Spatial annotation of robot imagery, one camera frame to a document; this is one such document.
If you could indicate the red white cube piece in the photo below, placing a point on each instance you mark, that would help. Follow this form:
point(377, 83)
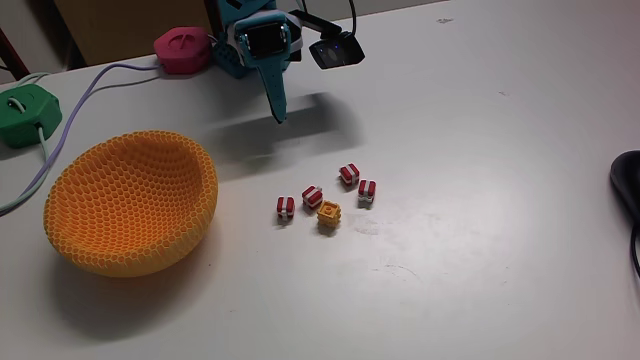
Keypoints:
point(349, 174)
point(285, 207)
point(312, 197)
point(366, 191)

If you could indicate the yellow cube piece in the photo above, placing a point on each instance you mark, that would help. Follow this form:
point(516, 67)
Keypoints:
point(329, 214)

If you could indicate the yellow honeycomb basket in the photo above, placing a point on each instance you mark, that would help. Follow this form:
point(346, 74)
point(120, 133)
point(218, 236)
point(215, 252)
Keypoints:
point(125, 200)

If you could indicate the black webcam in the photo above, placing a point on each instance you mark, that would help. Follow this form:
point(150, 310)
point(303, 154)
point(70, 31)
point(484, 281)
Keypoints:
point(336, 51)

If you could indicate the pink hexagonal box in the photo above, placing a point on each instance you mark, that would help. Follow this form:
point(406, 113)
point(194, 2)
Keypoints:
point(182, 50)

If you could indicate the brown board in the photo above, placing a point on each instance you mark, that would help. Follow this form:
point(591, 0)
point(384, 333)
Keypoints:
point(125, 27)

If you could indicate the green hexagonal box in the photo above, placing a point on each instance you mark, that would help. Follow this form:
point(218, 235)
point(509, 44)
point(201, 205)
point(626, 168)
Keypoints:
point(27, 117)

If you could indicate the dark red bar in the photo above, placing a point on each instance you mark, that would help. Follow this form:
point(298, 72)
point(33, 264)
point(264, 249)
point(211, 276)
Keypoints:
point(11, 55)

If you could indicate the black computer mouse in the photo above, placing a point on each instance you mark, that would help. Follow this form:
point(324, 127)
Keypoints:
point(627, 182)

